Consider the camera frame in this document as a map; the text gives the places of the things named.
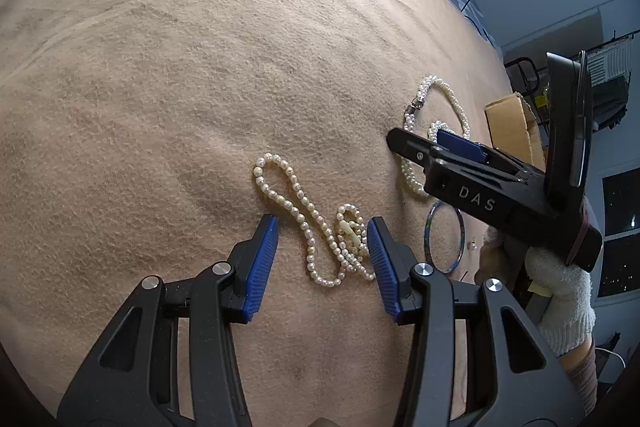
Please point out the white air conditioner unit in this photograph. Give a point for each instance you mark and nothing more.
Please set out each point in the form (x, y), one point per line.
(607, 62)

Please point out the thin iridescent bangle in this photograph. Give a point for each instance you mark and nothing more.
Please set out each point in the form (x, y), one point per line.
(428, 237)

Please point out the person's right hand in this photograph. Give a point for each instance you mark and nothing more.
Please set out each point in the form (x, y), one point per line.
(555, 297)

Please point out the black metal rack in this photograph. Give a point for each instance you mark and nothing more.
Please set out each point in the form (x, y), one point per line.
(525, 74)

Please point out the beige fleece blanket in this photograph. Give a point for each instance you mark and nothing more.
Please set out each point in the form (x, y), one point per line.
(150, 107)

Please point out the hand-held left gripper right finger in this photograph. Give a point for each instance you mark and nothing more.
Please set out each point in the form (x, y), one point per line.
(383, 268)

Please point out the dark window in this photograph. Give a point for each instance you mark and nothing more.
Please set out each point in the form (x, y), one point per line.
(620, 232)

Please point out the person's right forearm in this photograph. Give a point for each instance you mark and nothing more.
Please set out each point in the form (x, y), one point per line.
(582, 374)

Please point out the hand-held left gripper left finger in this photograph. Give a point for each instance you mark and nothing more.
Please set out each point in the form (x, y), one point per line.
(261, 267)

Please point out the brown cardboard box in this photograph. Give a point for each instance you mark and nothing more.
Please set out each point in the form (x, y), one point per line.
(510, 127)

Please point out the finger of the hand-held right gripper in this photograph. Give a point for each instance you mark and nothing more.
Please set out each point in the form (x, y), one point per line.
(457, 143)
(407, 145)

